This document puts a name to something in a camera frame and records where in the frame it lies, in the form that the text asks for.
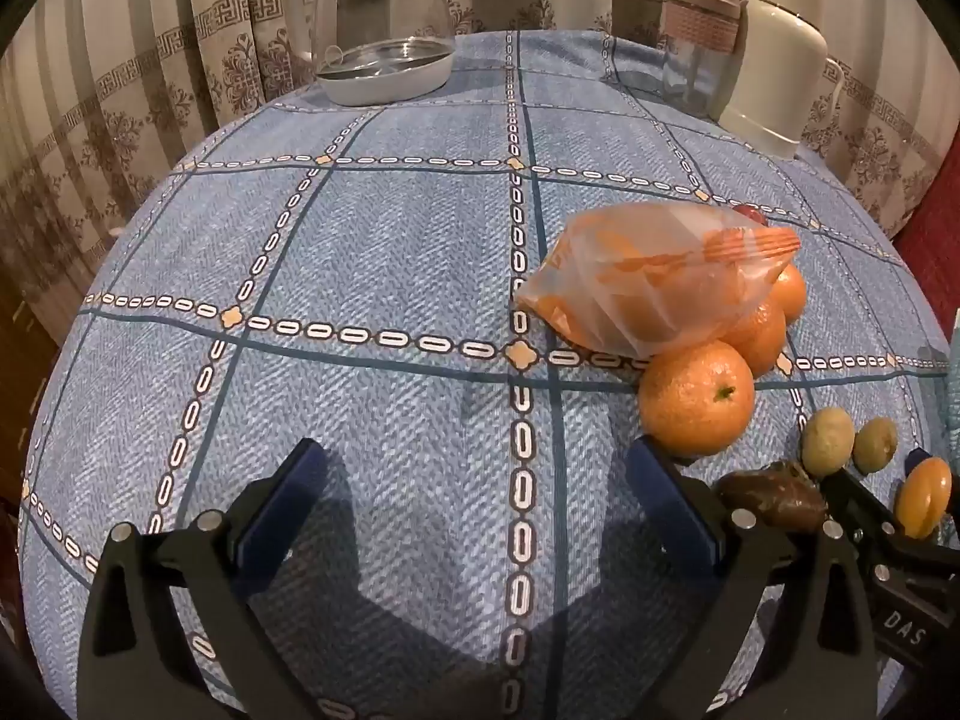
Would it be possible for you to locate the glass bottle with pink lid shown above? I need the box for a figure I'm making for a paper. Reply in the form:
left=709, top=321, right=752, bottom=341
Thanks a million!
left=660, top=0, right=747, bottom=121

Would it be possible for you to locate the clear plastic bag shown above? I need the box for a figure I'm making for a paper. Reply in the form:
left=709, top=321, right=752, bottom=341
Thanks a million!
left=514, top=202, right=802, bottom=359

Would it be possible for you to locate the blue checked tablecloth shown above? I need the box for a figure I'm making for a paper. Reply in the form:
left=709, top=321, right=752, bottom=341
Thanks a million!
left=15, top=30, right=957, bottom=720

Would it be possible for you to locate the large orange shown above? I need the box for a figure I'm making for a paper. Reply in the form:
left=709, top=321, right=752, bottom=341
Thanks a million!
left=637, top=341, right=756, bottom=458

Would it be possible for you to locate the small yellow-orange fruit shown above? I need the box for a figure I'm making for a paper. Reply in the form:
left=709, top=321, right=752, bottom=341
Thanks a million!
left=896, top=457, right=953, bottom=541

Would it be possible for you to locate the glass kettle with white base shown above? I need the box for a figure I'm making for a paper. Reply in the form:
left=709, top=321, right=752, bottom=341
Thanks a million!
left=281, top=0, right=457, bottom=107

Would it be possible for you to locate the brown wrinkled fruit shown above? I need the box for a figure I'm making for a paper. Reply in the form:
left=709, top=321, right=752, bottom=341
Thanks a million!
left=716, top=463, right=830, bottom=533

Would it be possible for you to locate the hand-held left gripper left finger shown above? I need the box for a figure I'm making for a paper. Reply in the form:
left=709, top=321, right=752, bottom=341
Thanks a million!
left=75, top=437, right=331, bottom=720

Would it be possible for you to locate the red quilted blanket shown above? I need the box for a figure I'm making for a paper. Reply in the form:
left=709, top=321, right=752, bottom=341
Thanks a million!
left=892, top=165, right=960, bottom=331

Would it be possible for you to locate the cream thermos flask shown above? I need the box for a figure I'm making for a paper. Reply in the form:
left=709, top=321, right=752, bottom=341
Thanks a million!
left=718, top=0, right=845, bottom=160

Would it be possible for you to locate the green round fruit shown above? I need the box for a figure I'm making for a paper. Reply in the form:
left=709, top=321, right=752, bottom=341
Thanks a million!
left=801, top=406, right=856, bottom=477
left=853, top=418, right=899, bottom=475

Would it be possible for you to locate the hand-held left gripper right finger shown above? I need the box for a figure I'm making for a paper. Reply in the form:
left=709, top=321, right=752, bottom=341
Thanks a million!
left=626, top=435, right=878, bottom=720

